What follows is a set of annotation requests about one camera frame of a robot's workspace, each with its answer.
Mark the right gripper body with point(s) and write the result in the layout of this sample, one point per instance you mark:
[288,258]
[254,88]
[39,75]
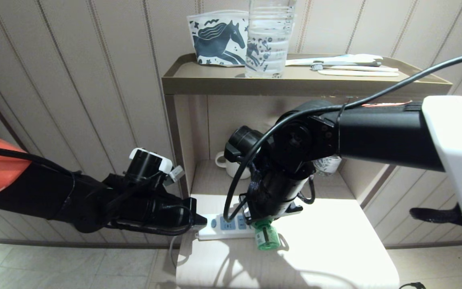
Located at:
[273,192]

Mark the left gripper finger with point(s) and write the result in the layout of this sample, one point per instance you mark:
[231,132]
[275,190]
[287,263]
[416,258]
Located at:
[200,219]

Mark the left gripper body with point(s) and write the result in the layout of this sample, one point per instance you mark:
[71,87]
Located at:
[163,208]

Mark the green mosquito repellent device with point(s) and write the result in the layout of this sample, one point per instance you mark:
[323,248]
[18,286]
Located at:
[267,237]

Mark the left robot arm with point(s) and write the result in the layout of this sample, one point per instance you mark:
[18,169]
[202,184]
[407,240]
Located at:
[34,192]

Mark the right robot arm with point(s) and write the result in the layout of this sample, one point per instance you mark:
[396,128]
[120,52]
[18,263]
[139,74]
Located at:
[379,136]

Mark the white power strip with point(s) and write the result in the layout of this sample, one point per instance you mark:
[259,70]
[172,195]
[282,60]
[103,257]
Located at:
[225,226]

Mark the white ribbed mug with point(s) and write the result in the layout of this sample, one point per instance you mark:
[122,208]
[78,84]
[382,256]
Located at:
[225,164]

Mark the white printed cup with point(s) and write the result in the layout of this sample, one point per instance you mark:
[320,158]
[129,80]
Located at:
[327,165]

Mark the beige bedside shelf unit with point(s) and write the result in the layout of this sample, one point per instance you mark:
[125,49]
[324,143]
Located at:
[215,82]

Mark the white toothbrush packet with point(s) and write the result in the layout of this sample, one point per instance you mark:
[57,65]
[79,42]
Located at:
[335,60]

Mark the clear plastic water bottle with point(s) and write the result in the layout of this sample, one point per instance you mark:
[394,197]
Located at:
[269,40]

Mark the horse print pouch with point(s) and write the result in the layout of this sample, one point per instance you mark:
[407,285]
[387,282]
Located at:
[215,40]

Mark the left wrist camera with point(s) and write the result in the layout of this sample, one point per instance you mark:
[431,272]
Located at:
[176,172]

